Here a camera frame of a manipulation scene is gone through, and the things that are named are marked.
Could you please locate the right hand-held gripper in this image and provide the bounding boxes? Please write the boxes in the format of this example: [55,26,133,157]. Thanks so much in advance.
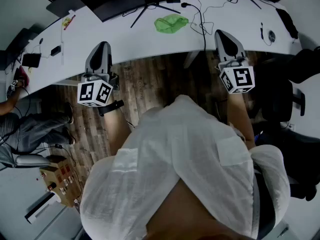
[214,29,256,95]

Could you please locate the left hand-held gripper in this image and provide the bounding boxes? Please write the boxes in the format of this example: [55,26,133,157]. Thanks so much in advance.
[76,41,120,108]

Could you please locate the green cloth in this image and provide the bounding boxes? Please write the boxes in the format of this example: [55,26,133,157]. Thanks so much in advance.
[153,13,190,35]

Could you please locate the person's right forearm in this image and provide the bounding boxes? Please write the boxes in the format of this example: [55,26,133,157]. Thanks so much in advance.
[225,91,258,150]

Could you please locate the person's left forearm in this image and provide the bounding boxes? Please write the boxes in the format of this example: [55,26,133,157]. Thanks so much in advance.
[103,103,133,157]

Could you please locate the white desk leg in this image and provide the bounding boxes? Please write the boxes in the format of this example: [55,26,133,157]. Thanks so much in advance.
[183,50,200,69]

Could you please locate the black wristband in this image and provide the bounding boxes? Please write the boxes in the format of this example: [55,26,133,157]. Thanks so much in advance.
[98,99,125,118]

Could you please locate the yellow red packet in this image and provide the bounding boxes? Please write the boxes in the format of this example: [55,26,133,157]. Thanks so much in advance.
[61,14,77,31]

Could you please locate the black keyboard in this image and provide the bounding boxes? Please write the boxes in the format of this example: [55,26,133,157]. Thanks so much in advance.
[275,7,300,40]

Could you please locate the black flat box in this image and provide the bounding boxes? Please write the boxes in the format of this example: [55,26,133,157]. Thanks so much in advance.
[21,53,42,69]

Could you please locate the red folder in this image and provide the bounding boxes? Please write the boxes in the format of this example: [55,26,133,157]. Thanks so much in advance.
[15,65,31,88]

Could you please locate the person's white shirt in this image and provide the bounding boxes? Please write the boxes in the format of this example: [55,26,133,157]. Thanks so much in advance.
[79,93,292,240]

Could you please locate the padded office chair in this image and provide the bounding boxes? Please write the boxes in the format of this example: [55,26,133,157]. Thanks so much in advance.
[0,142,52,171]

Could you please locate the person's neck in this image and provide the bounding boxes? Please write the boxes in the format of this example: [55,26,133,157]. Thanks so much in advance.
[144,176,252,240]

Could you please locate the thick black plug cable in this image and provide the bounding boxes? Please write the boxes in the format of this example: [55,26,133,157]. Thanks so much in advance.
[180,2,208,53]

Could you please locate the thin white cable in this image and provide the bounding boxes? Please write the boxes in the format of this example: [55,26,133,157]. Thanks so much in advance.
[189,0,216,36]

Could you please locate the black dongle cable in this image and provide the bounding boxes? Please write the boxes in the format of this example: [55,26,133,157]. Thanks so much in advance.
[259,21,273,47]

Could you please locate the black shoulder strap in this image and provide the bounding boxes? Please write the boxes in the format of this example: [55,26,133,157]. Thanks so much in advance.
[252,162,277,240]

